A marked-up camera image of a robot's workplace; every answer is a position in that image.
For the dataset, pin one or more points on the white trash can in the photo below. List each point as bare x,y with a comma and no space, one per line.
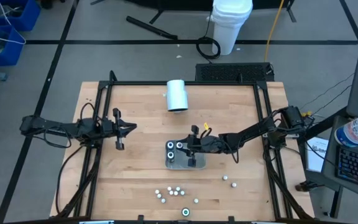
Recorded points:
228,28

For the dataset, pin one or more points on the black perforated computer case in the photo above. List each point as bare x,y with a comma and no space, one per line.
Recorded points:
228,72

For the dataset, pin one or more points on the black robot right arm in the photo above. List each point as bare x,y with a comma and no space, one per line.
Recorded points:
259,127

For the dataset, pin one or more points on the small blue dropper bottle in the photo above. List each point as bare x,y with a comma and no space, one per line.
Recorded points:
178,188

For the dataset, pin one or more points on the large bottle with green tip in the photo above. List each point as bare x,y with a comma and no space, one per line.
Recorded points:
185,212

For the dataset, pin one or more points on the black rod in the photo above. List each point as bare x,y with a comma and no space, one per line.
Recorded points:
151,28

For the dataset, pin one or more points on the white paper sheet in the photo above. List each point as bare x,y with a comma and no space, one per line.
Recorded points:
315,155

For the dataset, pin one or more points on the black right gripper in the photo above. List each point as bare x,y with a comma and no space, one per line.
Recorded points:
208,144

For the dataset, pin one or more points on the large bottle with purple tip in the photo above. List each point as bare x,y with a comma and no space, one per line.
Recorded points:
179,145

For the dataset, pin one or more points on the black aluminium rig frame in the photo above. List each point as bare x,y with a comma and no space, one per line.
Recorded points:
135,83

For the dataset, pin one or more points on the blue storage bin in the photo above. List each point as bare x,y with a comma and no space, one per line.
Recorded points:
11,57
30,18

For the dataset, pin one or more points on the pale grey plastic bin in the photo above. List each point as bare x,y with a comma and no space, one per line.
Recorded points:
197,165

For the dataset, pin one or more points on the yellow tag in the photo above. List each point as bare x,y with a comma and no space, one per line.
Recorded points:
206,126

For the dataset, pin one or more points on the large bottle with blue tip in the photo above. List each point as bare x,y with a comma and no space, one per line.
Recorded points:
170,145

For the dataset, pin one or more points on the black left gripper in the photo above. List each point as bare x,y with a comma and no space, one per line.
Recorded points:
110,128

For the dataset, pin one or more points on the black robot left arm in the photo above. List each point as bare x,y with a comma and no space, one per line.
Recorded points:
57,128

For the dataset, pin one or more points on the large bottle with black tip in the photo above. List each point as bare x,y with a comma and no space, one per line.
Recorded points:
170,155

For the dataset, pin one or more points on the dark desk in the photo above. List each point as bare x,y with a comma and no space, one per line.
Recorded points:
329,168

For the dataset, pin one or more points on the small Taro Purple dropper bottle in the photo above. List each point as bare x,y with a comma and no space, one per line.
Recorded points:
196,200

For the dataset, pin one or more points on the white wipes canister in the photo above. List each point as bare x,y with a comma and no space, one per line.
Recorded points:
356,130

